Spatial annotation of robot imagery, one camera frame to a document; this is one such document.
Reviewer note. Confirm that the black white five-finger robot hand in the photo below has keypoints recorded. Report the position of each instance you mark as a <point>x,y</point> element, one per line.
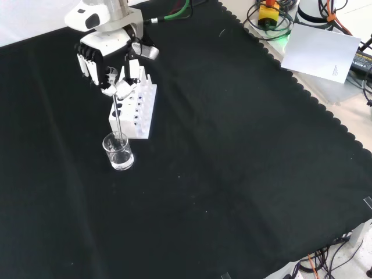
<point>96,43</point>

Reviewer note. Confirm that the clear glass rod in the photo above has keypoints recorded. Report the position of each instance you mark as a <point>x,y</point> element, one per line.
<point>117,116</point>

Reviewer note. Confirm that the white test tube rack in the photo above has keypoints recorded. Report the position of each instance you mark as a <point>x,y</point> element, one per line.
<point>125,125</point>

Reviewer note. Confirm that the clear glass beaker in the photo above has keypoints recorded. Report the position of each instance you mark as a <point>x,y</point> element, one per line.
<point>119,162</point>

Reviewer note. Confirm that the black bench cloth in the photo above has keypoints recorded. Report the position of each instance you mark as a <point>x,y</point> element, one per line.
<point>203,145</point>

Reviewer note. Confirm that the yellow stop button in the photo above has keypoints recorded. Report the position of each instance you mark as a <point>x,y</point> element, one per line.
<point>268,13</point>

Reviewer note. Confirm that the clear cloth clip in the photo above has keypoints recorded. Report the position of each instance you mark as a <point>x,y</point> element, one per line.
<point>225,276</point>
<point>368,203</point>

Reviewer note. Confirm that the black power adapter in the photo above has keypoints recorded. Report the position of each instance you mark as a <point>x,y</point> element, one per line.
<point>363,61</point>

